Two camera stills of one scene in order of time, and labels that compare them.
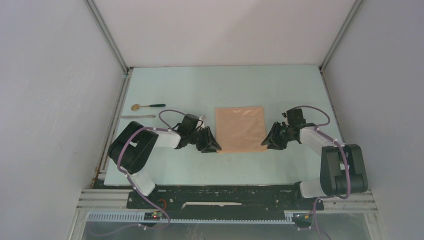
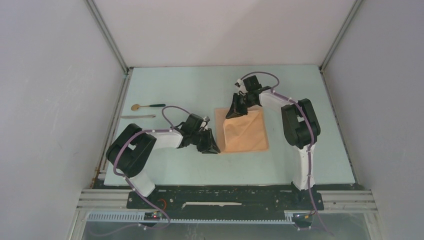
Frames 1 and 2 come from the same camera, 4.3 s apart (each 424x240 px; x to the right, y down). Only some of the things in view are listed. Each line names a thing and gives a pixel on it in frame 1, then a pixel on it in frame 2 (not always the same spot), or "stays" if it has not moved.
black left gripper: x=211 y=148 stays
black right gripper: x=273 y=136 to x=235 y=110
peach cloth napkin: x=240 y=129 stays
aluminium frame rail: x=105 y=200 stays
